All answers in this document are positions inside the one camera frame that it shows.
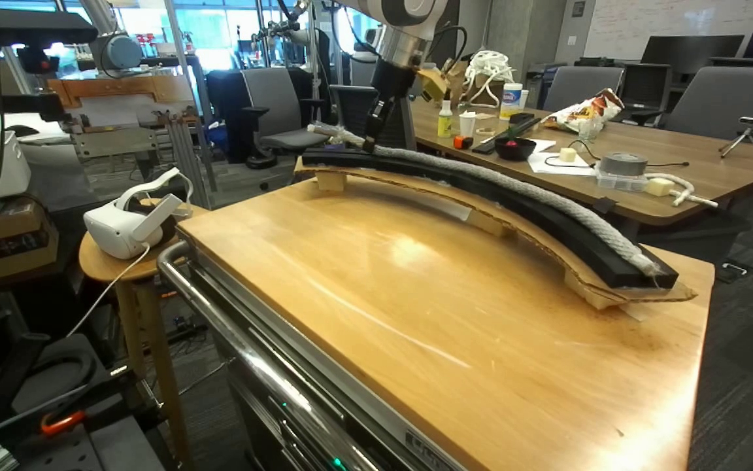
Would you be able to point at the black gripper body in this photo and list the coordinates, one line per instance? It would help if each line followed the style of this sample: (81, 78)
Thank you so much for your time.
(389, 82)

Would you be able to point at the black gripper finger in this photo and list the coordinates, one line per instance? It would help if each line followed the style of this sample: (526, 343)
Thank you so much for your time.
(375, 130)
(389, 126)

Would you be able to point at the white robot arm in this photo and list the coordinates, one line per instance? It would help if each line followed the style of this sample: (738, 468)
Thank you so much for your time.
(410, 21)

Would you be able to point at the black curved board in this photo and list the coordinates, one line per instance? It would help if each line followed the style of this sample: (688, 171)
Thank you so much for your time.
(585, 243)

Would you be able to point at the wooden shelf board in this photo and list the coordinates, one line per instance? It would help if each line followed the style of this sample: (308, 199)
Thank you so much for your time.
(119, 93)

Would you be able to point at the grey office chair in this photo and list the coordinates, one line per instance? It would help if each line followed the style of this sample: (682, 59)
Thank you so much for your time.
(581, 82)
(281, 106)
(729, 96)
(362, 69)

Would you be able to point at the brown paper bag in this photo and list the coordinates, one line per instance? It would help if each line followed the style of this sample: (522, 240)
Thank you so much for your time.
(456, 82)

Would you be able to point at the small orange object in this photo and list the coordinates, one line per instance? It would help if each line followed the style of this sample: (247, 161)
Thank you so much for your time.
(461, 142)

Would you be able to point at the small white cup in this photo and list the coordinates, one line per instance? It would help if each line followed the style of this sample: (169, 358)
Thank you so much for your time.
(468, 123)

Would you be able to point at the long black bar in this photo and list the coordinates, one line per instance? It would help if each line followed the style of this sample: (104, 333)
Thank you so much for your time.
(503, 126)

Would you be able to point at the white bottle blue label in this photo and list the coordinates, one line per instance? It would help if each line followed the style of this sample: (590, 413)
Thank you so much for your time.
(511, 101)

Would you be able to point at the black bowl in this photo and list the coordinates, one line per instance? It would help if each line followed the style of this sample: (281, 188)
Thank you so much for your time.
(512, 147)

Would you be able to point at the black office chair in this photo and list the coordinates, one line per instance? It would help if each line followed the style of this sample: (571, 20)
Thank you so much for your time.
(227, 108)

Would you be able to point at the white paper sheet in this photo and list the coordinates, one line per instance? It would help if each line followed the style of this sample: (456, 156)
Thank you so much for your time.
(547, 163)

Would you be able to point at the small white round lump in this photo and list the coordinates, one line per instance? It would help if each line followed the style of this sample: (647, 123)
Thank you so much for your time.
(567, 156)

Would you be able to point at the chip snack bag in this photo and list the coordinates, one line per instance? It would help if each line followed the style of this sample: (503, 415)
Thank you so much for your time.
(588, 108)

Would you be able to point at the grey tape roll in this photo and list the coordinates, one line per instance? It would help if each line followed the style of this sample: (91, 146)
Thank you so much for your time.
(624, 165)

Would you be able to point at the dark chair back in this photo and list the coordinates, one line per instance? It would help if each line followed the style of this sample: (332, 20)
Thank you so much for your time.
(643, 88)

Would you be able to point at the white VR headset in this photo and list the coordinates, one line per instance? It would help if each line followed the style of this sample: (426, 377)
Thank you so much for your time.
(122, 231)

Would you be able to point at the grey metal cart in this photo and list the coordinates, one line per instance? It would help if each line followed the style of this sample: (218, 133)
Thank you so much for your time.
(305, 419)

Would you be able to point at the round wooden stool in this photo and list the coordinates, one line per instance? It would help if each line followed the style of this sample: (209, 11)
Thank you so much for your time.
(103, 265)

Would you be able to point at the wooden office desk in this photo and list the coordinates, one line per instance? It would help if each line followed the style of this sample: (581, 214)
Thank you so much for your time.
(742, 173)

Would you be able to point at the small silver tripod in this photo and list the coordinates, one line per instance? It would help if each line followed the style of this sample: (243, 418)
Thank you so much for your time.
(746, 134)

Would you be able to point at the brown cardboard box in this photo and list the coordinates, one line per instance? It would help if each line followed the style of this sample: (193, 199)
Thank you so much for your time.
(0, 245)

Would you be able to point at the yellowish wrist camera box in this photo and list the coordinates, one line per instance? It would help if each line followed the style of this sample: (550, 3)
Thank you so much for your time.
(431, 86)

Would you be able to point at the black camera bar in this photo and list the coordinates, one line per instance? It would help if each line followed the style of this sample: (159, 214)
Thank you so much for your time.
(24, 24)

